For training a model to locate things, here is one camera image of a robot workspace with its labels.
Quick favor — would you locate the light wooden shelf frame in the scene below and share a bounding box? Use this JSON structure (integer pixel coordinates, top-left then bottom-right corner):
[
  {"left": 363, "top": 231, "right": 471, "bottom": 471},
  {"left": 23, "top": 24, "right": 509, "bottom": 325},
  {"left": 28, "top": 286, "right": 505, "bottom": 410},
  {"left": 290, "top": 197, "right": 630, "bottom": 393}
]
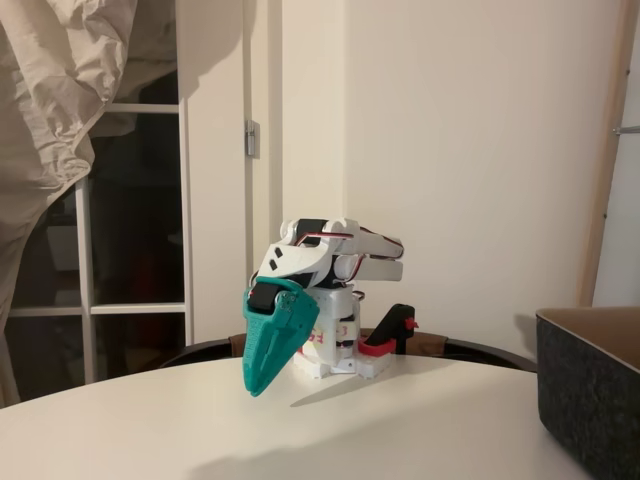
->
[{"left": 574, "top": 0, "right": 640, "bottom": 309}]

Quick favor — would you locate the white glazed door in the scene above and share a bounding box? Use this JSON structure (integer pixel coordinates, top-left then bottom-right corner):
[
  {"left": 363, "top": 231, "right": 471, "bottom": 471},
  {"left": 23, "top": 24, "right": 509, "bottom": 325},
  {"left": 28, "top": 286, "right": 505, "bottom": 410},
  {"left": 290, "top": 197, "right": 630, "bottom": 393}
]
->
[{"left": 4, "top": 0, "right": 196, "bottom": 401}]

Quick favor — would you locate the dark grey felt bin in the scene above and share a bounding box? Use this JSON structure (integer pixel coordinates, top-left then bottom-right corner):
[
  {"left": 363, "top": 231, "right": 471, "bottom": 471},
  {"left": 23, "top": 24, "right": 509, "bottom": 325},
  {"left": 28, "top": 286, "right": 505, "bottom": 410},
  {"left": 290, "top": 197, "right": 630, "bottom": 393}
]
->
[{"left": 534, "top": 305, "right": 640, "bottom": 480}]

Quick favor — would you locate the black red table clamp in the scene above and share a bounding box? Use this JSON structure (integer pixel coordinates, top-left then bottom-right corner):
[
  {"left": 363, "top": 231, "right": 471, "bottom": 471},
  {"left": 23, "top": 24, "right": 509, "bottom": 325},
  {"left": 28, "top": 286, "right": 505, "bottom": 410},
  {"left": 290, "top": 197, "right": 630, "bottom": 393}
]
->
[{"left": 358, "top": 303, "right": 419, "bottom": 359}]

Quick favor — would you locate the beige crumpled curtain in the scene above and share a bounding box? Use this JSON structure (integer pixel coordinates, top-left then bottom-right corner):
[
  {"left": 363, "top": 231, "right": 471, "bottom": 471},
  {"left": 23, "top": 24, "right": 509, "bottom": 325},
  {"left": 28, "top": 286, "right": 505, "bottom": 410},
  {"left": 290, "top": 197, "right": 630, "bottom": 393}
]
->
[{"left": 0, "top": 0, "right": 179, "bottom": 409}]

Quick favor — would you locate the metal door hinge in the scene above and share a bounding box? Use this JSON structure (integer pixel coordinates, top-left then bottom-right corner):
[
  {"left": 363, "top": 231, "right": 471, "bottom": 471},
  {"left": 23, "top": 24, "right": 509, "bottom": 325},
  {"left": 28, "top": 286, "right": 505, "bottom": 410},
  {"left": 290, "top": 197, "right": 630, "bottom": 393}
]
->
[{"left": 243, "top": 119, "right": 261, "bottom": 160}]

